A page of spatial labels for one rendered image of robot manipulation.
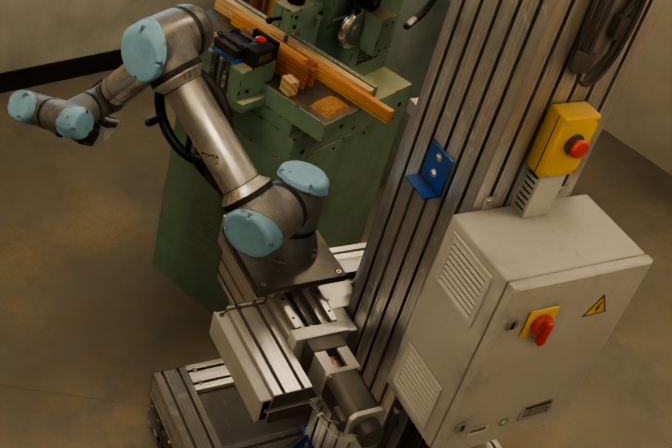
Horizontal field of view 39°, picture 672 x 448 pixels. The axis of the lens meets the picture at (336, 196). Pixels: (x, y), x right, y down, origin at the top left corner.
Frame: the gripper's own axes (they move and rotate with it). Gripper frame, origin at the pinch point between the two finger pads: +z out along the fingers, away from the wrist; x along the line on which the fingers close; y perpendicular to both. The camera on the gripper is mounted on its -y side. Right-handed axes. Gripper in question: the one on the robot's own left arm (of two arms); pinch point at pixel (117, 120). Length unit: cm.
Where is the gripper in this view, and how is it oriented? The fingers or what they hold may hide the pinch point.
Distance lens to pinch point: 257.5
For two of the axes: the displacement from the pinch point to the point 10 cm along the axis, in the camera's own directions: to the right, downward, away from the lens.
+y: -5.1, 8.5, 1.6
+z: 4.2, 0.8, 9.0
